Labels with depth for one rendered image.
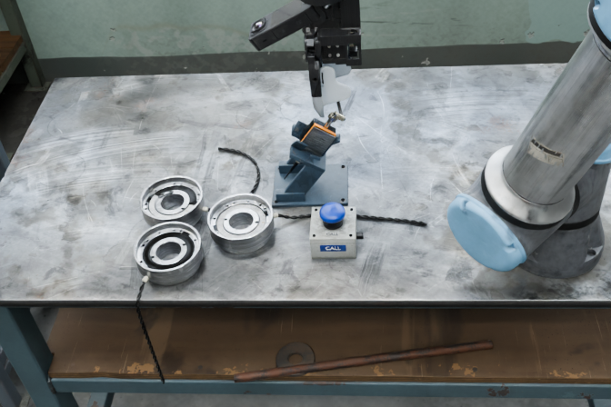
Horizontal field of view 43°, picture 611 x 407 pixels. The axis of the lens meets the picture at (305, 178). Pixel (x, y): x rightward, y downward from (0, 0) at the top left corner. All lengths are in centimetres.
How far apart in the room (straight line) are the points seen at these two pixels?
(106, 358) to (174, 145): 41
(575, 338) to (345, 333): 41
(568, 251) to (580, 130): 36
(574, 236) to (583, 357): 33
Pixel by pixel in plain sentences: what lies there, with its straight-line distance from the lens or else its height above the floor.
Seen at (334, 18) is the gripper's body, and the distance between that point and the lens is 111.
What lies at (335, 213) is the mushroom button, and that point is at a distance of 117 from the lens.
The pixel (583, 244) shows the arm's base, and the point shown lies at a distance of 118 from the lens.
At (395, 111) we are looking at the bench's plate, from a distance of 148.
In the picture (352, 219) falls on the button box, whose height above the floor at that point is 84.
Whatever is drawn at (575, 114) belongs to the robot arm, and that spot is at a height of 120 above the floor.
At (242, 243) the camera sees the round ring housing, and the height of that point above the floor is 83.
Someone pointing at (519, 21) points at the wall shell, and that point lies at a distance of 292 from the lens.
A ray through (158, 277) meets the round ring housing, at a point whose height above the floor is 83.
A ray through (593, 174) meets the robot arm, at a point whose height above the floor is 99.
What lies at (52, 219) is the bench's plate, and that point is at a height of 80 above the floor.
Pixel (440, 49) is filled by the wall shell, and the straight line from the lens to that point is 294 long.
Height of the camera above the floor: 170
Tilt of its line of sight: 42 degrees down
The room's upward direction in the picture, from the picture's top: 6 degrees counter-clockwise
